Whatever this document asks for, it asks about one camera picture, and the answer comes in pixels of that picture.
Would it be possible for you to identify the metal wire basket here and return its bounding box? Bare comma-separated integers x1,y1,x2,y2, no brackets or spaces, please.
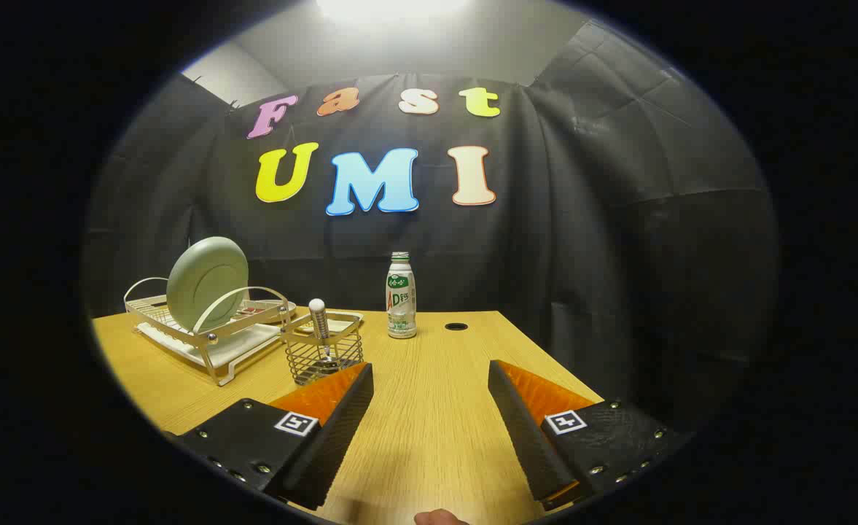
281,311,365,386

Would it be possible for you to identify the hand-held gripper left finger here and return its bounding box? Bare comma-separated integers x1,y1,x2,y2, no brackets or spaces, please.
173,362,375,511

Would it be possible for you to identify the black backdrop cloth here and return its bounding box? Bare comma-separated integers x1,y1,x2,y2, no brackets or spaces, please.
82,18,779,424

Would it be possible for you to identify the white drink bottle green label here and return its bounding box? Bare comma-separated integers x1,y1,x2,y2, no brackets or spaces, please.
386,252,418,340

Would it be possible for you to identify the white wire dish rack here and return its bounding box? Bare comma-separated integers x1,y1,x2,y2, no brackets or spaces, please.
123,277,298,386

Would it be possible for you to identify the spoon with blue checked handle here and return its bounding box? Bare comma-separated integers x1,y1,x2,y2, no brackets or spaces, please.
308,298,335,362

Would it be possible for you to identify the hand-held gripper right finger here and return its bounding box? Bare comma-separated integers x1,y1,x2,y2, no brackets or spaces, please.
488,359,688,513

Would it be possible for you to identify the pale green plate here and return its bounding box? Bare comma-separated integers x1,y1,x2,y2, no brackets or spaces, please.
166,236,249,333

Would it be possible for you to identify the white drip tray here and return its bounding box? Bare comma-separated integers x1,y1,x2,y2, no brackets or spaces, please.
137,321,281,369

